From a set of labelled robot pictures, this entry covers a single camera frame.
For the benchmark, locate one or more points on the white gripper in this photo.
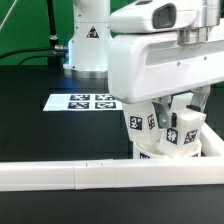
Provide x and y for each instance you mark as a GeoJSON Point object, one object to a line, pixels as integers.
{"type": "Point", "coordinates": [144, 67]}

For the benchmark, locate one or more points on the white round stool seat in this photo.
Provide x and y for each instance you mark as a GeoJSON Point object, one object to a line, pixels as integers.
{"type": "Point", "coordinates": [143, 151]}

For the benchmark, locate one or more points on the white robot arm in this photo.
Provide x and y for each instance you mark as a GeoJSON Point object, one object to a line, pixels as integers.
{"type": "Point", "coordinates": [89, 47]}

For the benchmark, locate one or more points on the white sheet with tags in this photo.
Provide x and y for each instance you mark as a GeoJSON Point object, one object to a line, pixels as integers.
{"type": "Point", "coordinates": [82, 102]}

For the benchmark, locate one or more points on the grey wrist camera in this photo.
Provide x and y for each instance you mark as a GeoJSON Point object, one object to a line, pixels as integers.
{"type": "Point", "coordinates": [151, 16]}

